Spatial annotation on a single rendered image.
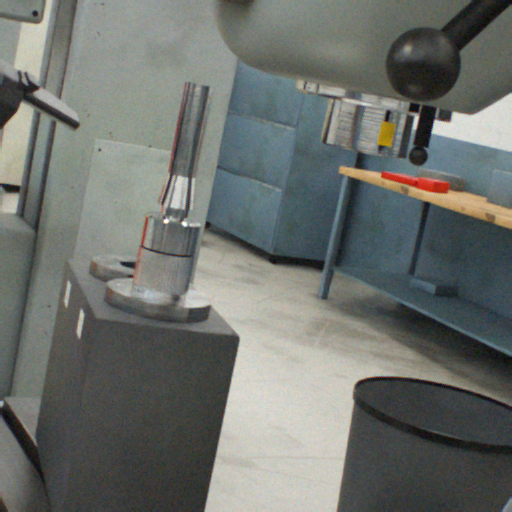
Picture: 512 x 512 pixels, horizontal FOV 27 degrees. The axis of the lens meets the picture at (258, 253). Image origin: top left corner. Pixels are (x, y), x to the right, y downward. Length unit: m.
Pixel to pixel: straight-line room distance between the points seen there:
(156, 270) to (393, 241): 6.91
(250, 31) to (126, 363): 0.39
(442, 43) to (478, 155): 6.71
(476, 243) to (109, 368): 6.24
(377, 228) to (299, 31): 7.45
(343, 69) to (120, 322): 0.39
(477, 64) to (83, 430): 0.47
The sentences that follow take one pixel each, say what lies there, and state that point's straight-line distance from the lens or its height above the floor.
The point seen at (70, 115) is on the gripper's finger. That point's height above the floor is 1.25.
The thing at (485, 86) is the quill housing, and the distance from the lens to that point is 0.53.
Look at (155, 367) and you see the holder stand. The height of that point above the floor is 1.07.
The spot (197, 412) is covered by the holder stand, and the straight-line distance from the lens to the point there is 0.87.
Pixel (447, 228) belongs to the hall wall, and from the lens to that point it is 7.27.
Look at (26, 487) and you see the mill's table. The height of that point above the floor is 0.92.
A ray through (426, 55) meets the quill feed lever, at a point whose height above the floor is 1.33.
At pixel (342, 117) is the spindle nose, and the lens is 0.55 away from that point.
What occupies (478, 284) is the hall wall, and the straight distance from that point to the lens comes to 6.97.
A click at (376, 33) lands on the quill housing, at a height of 1.34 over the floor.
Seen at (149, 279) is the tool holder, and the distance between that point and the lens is 0.87.
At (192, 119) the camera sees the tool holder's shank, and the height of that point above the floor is 1.26.
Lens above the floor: 1.30
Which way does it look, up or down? 9 degrees down
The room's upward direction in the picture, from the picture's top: 12 degrees clockwise
